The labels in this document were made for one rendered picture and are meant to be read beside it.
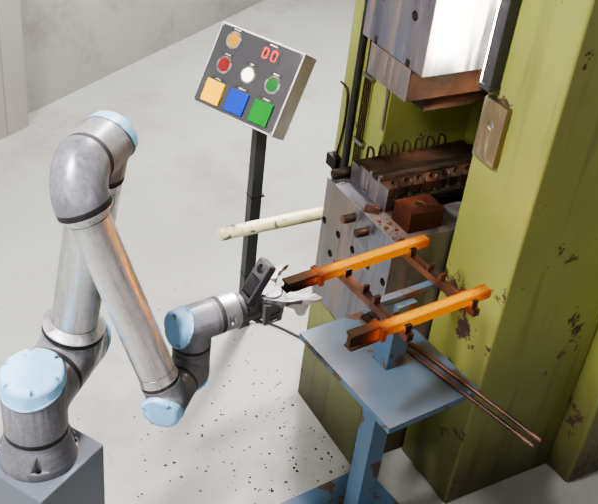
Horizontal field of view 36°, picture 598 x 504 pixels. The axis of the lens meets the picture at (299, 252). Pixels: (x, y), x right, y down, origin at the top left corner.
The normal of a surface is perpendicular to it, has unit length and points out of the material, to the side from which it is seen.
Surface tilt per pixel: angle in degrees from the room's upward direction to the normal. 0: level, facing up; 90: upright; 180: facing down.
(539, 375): 90
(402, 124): 90
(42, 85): 90
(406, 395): 0
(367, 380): 0
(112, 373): 0
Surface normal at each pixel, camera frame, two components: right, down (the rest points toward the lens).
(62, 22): 0.86, 0.36
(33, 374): 0.07, -0.77
